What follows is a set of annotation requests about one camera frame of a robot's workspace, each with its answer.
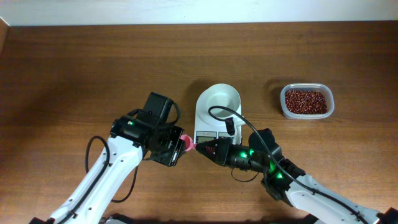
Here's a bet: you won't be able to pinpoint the pink measuring scoop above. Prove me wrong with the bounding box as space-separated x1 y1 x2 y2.
180 134 196 152

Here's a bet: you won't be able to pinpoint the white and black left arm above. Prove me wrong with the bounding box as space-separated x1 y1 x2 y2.
30 115 185 224

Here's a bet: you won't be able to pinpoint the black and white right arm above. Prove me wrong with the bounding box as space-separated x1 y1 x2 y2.
196 129 397 223

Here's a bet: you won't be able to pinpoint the white digital kitchen scale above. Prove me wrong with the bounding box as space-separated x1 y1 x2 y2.
194 92 243 144

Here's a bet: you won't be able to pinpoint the white bowl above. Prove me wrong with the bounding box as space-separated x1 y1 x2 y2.
203 83 241 114

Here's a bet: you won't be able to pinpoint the clear plastic container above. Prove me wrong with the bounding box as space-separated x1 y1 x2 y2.
280 83 335 119

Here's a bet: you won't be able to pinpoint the red adzuki beans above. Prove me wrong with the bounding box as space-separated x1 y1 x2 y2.
285 90 327 114

